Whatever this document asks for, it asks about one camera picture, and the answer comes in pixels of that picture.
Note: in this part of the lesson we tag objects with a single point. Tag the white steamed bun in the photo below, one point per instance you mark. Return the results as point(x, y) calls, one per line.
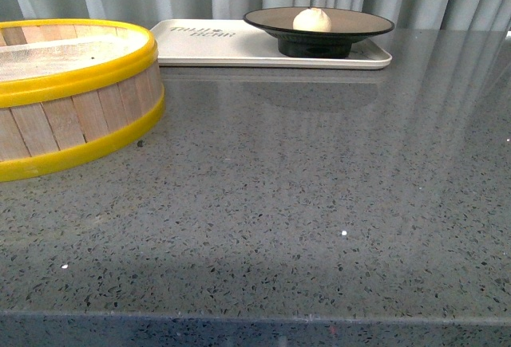
point(312, 20)

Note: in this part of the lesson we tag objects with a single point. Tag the beige plate black rim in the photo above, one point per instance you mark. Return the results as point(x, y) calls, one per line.
point(347, 27)

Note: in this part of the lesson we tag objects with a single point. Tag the white rectangular serving tray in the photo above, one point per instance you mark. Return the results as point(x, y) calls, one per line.
point(234, 43)

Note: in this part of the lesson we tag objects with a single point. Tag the yellow rimmed bamboo steamer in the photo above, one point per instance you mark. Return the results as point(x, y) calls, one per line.
point(59, 121)

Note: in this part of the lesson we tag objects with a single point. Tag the white steamer liner cloth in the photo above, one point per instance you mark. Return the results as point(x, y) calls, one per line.
point(50, 57)

